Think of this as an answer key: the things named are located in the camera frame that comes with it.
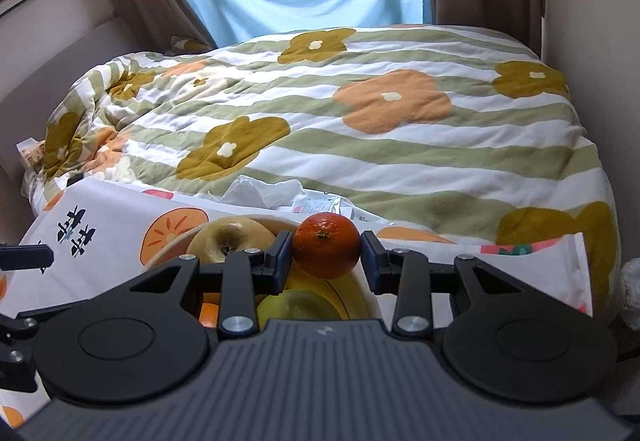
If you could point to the beige upholstered headboard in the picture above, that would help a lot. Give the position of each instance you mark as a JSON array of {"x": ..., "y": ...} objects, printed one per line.
[{"x": 55, "y": 66}]

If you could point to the fruit printed white tablecloth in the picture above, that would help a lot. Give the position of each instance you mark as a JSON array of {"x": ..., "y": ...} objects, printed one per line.
[{"x": 115, "y": 231}]

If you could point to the cream ceramic bowl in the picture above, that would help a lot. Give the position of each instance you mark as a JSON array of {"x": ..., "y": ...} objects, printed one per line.
[{"x": 355, "y": 293}]

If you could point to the large yellow apple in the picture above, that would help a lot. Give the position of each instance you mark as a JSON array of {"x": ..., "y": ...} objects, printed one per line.
[{"x": 225, "y": 238}]

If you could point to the green apple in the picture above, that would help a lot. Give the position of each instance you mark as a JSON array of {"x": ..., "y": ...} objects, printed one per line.
[{"x": 300, "y": 306}]

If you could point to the crumpled white plastic bag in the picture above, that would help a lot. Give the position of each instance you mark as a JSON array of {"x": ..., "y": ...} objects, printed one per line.
[{"x": 255, "y": 193}]

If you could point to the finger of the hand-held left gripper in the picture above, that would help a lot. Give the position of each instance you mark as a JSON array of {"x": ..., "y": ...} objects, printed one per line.
[
  {"x": 17, "y": 351},
  {"x": 25, "y": 257}
]

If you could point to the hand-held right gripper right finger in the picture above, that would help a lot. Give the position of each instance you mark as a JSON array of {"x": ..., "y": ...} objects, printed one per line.
[{"x": 371, "y": 266}]

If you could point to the floral striped blanket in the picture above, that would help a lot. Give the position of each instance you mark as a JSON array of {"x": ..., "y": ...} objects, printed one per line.
[{"x": 400, "y": 131}]

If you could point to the medium orange tangerine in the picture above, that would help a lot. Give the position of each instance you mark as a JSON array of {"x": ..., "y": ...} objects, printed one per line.
[{"x": 326, "y": 245}]

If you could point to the small white carton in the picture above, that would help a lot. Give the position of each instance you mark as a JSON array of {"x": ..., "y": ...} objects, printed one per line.
[{"x": 31, "y": 152}]

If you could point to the white paper packets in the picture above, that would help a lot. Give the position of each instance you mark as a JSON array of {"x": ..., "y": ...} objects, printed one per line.
[{"x": 320, "y": 205}]

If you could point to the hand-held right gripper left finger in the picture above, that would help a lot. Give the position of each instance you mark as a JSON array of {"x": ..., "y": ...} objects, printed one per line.
[{"x": 280, "y": 266}]

